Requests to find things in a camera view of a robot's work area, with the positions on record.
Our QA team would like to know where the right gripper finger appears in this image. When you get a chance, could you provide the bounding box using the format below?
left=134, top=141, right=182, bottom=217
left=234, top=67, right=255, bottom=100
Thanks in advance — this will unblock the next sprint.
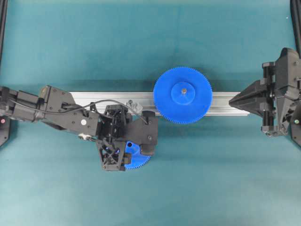
left=230, top=79, right=267, bottom=102
left=229, top=100, right=268, bottom=118

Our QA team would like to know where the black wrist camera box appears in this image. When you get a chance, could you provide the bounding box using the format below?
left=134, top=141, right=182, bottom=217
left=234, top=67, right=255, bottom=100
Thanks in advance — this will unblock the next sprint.
left=121, top=111, right=158, bottom=156

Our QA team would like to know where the silver aluminium extrusion rail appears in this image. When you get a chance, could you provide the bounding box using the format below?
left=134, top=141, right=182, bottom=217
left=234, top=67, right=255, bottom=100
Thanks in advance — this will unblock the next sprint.
left=71, top=91, right=249, bottom=116

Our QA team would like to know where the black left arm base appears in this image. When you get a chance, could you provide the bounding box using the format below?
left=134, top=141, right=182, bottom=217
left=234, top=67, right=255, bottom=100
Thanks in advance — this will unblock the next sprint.
left=0, top=116, right=11, bottom=146

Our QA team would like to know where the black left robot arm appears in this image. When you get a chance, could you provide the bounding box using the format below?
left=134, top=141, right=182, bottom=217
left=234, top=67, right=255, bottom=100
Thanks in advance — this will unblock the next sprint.
left=0, top=86, right=132, bottom=171

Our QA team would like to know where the small blue gear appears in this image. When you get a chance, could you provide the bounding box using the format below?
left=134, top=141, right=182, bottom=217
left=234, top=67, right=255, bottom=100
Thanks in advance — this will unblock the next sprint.
left=125, top=141, right=151, bottom=170

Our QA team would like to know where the black left frame post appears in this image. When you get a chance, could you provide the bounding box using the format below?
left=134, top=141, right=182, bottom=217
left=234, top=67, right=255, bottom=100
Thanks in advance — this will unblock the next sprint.
left=0, top=0, right=8, bottom=59

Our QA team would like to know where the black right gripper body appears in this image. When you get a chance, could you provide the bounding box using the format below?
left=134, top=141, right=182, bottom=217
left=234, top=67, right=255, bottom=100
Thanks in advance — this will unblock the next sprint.
left=261, top=53, right=291, bottom=137

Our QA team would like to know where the black camera cable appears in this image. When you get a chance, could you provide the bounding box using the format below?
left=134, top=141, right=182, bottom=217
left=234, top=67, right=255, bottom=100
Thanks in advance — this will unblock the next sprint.
left=9, top=99, right=151, bottom=125

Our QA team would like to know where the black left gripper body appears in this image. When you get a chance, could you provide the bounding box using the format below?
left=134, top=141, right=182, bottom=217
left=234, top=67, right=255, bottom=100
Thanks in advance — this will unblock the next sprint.
left=97, top=105, right=132, bottom=141

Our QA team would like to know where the black frame post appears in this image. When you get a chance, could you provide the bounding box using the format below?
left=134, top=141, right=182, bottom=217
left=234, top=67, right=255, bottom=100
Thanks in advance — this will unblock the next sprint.
left=290, top=0, right=301, bottom=56
left=0, top=0, right=8, bottom=59

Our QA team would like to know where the large blue gear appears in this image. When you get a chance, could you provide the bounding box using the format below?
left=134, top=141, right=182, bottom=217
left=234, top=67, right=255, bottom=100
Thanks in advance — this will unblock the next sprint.
left=153, top=67, right=213, bottom=124

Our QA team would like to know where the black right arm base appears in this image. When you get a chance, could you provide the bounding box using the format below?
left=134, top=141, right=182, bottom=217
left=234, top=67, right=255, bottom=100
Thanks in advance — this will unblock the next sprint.
left=290, top=115, right=301, bottom=147

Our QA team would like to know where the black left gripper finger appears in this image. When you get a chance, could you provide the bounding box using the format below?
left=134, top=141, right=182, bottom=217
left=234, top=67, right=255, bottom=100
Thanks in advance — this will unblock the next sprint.
left=96, top=139, right=126, bottom=171

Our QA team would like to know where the black right frame post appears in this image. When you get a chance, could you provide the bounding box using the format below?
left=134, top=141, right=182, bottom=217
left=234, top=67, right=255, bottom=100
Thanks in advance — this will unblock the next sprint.
left=290, top=0, right=301, bottom=56

